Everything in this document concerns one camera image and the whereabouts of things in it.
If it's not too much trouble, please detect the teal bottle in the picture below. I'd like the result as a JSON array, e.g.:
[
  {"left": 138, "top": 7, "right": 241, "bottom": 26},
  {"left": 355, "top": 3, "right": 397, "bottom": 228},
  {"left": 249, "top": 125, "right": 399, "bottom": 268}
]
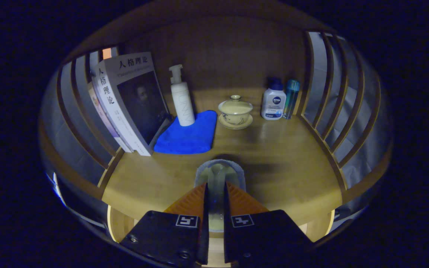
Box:
[{"left": 282, "top": 79, "right": 300, "bottom": 119}]

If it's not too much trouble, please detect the ceramic lidded teacup with saucer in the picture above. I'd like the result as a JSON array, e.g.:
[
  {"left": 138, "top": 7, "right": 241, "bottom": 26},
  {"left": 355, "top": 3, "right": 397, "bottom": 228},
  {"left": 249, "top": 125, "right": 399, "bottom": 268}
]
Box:
[{"left": 218, "top": 95, "right": 254, "bottom": 130}]

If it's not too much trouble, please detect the white pump bottle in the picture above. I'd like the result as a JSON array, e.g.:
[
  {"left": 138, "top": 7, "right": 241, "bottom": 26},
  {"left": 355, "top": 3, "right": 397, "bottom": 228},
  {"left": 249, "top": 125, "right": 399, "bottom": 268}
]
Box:
[{"left": 169, "top": 64, "right": 196, "bottom": 127}]

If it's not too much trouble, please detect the white lotion bottle blue cap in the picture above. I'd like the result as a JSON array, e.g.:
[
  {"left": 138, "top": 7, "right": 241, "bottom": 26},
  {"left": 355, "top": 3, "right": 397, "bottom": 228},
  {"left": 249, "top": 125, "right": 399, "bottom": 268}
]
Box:
[{"left": 261, "top": 77, "right": 287, "bottom": 121}]

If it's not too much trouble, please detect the wooden countertop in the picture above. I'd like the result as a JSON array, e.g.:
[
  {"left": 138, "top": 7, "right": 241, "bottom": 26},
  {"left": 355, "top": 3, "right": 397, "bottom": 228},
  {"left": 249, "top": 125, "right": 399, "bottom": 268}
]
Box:
[{"left": 102, "top": 87, "right": 343, "bottom": 226}]

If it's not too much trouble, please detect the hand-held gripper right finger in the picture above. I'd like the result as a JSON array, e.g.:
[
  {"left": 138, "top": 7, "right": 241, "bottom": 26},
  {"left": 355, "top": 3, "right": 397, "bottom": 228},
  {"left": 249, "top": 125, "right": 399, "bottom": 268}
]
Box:
[{"left": 224, "top": 181, "right": 314, "bottom": 268}]

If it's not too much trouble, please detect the wooden cabinet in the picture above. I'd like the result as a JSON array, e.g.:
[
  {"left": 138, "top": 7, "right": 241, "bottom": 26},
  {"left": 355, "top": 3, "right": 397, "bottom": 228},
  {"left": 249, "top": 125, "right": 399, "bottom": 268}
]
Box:
[{"left": 38, "top": 2, "right": 393, "bottom": 267}]

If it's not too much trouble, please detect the thin purple-spined book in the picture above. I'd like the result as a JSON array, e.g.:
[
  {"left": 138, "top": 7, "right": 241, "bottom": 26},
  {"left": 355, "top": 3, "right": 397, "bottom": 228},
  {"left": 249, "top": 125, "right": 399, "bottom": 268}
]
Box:
[{"left": 87, "top": 82, "right": 133, "bottom": 153}]

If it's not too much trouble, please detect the folded blue cloth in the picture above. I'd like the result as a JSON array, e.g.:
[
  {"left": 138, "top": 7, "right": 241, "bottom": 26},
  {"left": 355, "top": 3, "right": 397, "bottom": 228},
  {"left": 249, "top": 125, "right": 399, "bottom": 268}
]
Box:
[{"left": 154, "top": 110, "right": 218, "bottom": 155}]

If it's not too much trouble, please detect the thick white book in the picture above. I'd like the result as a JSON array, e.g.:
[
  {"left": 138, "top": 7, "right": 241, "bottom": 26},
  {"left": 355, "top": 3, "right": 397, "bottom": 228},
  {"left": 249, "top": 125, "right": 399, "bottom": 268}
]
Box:
[{"left": 95, "top": 52, "right": 172, "bottom": 157}]

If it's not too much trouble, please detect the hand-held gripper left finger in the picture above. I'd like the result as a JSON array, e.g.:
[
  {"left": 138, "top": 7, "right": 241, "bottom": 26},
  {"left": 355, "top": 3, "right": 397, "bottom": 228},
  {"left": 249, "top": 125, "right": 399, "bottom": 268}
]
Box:
[{"left": 119, "top": 182, "right": 210, "bottom": 268}]

